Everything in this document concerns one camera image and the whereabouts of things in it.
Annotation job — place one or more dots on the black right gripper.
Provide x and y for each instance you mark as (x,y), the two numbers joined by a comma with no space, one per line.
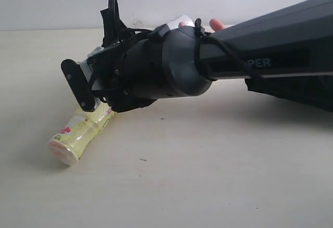
(126,73)

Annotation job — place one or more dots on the clear bottle green label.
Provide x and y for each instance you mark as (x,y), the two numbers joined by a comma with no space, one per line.
(180,21)

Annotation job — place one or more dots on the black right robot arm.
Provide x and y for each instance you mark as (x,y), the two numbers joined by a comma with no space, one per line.
(286,54)

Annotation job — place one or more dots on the black sleeved forearm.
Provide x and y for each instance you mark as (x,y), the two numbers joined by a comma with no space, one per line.
(314,91)

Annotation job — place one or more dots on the yellow drink bottle red cap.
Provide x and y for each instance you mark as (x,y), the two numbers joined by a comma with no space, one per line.
(69,144)

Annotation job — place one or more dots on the person's open bare hand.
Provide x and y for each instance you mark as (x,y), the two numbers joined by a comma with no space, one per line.
(213,26)

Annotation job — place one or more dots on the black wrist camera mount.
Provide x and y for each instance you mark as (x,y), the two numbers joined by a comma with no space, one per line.
(77,76)

